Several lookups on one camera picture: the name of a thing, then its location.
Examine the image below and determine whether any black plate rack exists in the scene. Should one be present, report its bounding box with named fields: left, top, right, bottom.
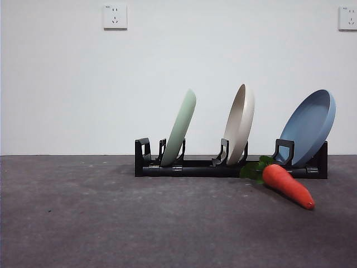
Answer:
left=134, top=137, right=329, bottom=180

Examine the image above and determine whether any white wall socket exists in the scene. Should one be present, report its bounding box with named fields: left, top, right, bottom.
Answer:
left=103, top=3, right=128, bottom=31
left=338, top=5, right=357, bottom=32

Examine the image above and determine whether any blue plate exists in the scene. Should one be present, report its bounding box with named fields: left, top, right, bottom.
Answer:
left=278, top=89, right=336, bottom=166

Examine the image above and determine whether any beige plate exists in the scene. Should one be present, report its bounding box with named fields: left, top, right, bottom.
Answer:
left=223, top=83, right=255, bottom=166

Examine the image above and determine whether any orange carrot with green leaves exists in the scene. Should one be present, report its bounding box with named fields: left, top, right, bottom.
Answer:
left=239, top=155, right=316, bottom=211

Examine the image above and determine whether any light green plate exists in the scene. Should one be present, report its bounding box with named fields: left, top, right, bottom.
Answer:
left=160, top=88, right=197, bottom=167

